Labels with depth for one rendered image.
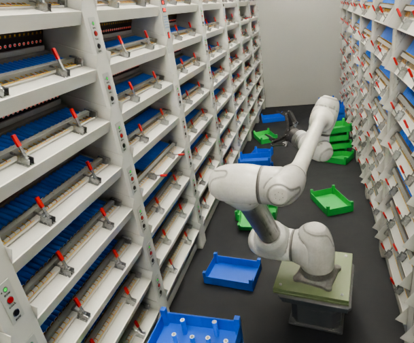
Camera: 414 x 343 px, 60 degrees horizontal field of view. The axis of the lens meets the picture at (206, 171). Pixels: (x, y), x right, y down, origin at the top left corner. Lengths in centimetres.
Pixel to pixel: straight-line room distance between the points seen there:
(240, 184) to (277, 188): 13
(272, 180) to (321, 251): 63
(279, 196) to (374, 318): 106
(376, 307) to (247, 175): 114
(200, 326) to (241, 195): 52
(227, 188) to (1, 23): 79
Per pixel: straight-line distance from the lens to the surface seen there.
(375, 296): 213
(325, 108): 162
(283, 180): 113
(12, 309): 110
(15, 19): 115
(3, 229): 114
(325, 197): 297
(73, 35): 142
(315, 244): 166
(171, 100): 207
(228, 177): 120
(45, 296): 123
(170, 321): 146
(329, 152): 167
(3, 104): 106
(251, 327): 194
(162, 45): 202
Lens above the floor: 144
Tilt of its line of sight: 24 degrees down
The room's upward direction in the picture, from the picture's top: 9 degrees counter-clockwise
